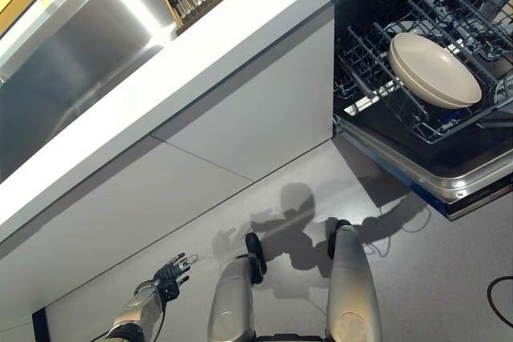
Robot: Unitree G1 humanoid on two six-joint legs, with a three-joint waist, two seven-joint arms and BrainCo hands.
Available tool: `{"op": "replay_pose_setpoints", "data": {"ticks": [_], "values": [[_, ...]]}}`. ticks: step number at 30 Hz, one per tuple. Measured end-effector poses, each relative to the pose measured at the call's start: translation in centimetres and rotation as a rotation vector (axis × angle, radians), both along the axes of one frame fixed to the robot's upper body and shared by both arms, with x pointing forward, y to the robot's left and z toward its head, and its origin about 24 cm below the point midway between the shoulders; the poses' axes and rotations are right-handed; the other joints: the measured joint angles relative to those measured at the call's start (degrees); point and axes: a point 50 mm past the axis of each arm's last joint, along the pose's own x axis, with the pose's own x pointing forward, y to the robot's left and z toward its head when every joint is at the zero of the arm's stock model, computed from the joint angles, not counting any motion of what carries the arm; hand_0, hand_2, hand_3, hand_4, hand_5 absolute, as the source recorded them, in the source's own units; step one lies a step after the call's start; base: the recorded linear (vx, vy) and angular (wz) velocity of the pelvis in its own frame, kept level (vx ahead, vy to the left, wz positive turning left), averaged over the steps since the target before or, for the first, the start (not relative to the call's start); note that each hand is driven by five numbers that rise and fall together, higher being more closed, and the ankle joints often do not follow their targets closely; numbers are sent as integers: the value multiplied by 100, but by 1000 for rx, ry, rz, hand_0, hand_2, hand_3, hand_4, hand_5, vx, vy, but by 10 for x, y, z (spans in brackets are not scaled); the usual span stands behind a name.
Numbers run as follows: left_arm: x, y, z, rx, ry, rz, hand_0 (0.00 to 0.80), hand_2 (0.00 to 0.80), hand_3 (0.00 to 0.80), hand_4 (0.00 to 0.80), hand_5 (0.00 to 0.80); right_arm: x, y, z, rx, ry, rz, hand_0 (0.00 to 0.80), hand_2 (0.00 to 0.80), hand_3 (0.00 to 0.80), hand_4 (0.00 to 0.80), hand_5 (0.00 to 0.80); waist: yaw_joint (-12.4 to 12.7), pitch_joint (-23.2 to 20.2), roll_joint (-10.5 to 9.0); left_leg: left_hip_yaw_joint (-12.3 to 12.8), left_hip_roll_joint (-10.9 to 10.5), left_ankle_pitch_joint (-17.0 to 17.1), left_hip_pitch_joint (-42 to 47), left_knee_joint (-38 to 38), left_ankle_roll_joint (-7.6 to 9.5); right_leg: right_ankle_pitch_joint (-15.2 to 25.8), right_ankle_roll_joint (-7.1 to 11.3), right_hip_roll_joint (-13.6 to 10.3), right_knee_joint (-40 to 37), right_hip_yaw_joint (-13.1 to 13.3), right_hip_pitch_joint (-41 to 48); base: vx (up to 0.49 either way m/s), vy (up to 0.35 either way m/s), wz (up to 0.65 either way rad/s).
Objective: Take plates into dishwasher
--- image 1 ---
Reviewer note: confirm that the wide white cabinet door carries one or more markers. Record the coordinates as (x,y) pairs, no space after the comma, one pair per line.
(120,214)

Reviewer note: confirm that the black left robot foot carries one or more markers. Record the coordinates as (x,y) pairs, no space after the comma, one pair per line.
(255,248)

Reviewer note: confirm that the dark robot waist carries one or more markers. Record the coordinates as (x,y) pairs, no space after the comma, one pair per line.
(290,339)

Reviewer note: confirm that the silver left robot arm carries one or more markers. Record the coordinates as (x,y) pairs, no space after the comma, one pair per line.
(138,312)

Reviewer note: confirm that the open dishwasher door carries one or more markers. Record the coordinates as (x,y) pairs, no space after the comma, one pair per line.
(441,170)

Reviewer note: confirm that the white right robot leg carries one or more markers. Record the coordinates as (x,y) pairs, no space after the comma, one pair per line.
(352,286)

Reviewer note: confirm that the dark vertical panel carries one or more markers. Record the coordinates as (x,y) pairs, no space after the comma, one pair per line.
(41,326)

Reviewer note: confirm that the stainless steel sink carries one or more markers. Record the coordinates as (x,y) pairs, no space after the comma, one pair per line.
(60,61)

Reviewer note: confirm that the narrow white cabinet door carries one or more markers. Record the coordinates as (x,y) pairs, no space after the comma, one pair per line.
(260,109)

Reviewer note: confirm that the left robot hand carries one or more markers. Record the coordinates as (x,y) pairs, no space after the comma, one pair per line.
(173,270)

